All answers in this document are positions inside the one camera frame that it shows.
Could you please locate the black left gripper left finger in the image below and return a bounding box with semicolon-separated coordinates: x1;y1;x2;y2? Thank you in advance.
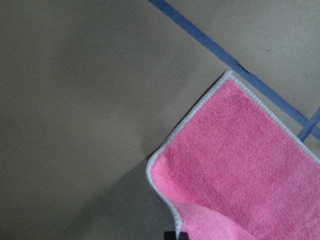
163;231;177;240

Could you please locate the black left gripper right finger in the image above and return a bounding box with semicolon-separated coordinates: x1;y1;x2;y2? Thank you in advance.
179;232;189;240

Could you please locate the pink towel with grey trim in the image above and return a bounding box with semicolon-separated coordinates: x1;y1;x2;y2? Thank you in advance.
146;71;320;240

